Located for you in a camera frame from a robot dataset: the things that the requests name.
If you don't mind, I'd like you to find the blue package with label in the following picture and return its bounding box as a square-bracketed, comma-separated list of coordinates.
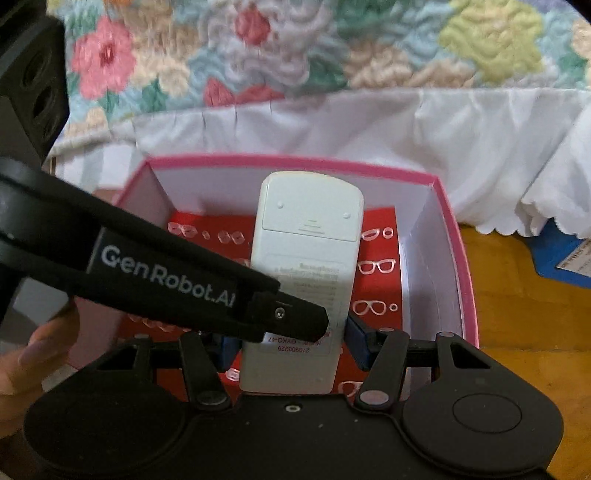
[527, 219, 591, 289]

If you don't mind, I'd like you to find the floral quilted bedspread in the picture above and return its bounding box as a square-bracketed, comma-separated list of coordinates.
[48, 1, 590, 138]

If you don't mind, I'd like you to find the pink cardboard box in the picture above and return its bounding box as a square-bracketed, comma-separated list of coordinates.
[70, 154, 479, 398]

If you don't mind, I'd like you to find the person's left hand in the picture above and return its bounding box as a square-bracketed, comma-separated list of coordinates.
[0, 300, 79, 438]

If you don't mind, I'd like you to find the white remote control back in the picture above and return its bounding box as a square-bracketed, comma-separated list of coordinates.
[239, 171, 363, 395]

